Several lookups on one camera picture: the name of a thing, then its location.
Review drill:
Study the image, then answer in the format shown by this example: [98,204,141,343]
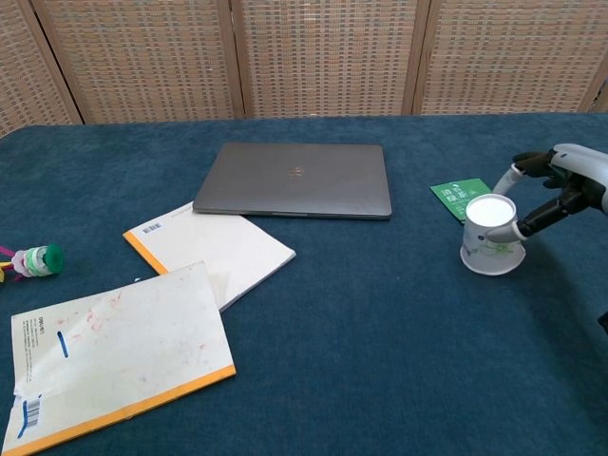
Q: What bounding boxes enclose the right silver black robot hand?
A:
[484,143,608,240]

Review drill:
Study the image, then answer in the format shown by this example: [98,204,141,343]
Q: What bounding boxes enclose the white floral paper cup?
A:
[459,193,526,276]

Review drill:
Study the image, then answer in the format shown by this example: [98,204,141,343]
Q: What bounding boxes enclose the green tea sachet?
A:
[429,177,495,225]

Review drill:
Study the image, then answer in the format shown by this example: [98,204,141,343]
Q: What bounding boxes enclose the blue felt table cover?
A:
[0,111,608,456]

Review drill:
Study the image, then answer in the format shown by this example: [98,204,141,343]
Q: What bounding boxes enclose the woven wooden folding screen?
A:
[0,0,608,140]

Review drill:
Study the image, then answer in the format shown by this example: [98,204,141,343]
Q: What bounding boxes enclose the grey closed laptop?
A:
[192,142,393,221]

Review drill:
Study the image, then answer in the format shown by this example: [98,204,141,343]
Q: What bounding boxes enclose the clean white orange-spine notebook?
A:
[122,200,297,314]

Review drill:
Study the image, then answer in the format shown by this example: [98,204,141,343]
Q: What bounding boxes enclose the stained white orange-spine notebook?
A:
[0,260,238,456]

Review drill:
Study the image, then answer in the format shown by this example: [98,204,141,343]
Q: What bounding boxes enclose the colourful feather shuttlecock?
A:
[0,242,67,284]

